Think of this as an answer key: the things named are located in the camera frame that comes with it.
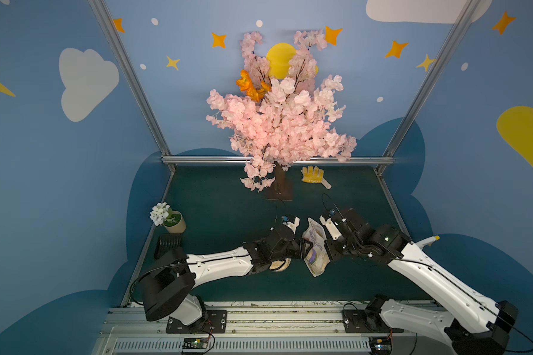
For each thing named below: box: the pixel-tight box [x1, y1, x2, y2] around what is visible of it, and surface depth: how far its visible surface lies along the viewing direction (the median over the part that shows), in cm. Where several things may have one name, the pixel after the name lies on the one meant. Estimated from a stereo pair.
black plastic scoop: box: [153, 233, 183, 260], surface depth 95 cm
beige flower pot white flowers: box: [149, 201, 187, 234], surface depth 90 cm
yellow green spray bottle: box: [415, 235, 441, 250], surface depth 77 cm
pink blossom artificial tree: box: [205, 29, 357, 200], surface depth 71 cm
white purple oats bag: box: [302, 217, 331, 278], surface depth 80 cm
